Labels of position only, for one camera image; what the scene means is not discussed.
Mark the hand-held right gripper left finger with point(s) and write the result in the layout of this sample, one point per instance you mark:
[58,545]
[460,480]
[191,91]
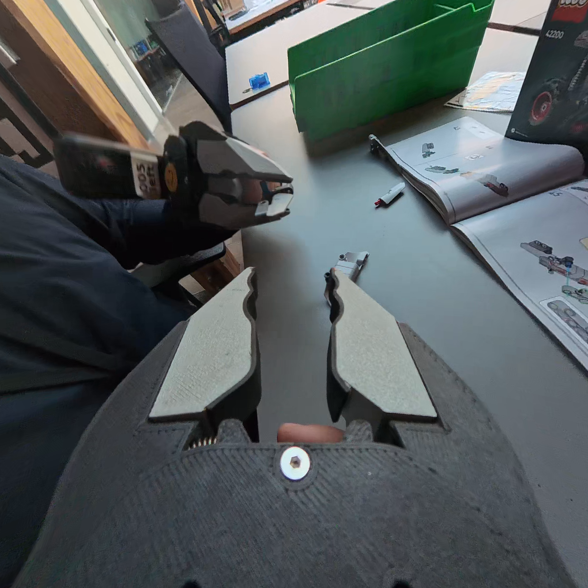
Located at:
[206,358]

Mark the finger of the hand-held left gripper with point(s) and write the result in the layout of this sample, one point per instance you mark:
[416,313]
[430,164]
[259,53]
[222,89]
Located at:
[255,160]
[225,209]

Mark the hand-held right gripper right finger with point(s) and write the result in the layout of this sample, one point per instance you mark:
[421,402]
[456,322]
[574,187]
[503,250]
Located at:
[376,363]

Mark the small grey lego piece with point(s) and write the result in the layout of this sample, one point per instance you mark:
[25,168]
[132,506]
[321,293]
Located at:
[275,206]

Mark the grey lego assembly blue pin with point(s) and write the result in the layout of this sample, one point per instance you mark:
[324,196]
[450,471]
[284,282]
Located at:
[350,265]

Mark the person's left forearm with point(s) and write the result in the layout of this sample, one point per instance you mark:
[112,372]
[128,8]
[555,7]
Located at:
[151,229]

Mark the white lego piece red pin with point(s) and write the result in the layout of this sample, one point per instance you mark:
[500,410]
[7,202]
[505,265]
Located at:
[393,193]

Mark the open lego instruction booklet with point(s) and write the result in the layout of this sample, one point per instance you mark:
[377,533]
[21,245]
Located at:
[487,183]

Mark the black lego box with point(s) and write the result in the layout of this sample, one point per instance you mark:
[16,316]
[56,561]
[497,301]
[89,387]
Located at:
[556,78]

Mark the person's right hand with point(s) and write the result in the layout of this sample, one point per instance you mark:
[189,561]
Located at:
[310,432]

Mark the small blue plastic item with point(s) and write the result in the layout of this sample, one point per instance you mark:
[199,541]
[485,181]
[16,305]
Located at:
[258,81]

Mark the black office chair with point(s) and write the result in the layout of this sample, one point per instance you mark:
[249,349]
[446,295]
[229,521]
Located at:
[193,59]

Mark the person's dark blue clothing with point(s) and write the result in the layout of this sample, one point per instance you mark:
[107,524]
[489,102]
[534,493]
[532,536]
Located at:
[59,298]

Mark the wooden workbench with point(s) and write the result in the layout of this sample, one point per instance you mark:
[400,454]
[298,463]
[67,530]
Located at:
[262,13]

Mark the green plastic bin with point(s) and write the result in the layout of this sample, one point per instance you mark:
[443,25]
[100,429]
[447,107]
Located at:
[381,78]

